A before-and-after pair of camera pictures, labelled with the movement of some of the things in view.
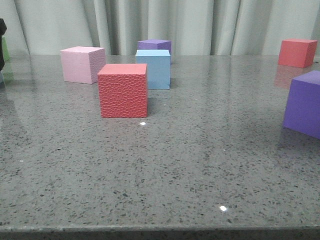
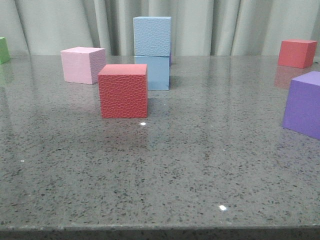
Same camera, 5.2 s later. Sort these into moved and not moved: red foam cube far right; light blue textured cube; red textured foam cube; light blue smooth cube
Moved: light blue textured cube
Not moved: red foam cube far right; red textured foam cube; light blue smooth cube
